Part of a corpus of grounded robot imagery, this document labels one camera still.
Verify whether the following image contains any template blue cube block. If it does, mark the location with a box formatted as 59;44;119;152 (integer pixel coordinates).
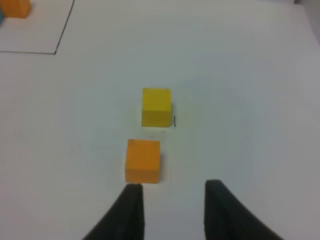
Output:
0;7;4;24

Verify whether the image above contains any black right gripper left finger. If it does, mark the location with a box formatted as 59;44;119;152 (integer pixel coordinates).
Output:
84;183;145;240

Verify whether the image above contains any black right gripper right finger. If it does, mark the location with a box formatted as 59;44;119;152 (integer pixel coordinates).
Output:
204;179;281;240

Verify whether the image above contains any yellow cube block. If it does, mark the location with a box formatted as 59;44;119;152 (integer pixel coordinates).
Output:
141;88;172;128

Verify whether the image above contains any template orange cube block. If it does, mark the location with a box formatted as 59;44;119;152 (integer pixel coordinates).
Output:
0;0;32;18

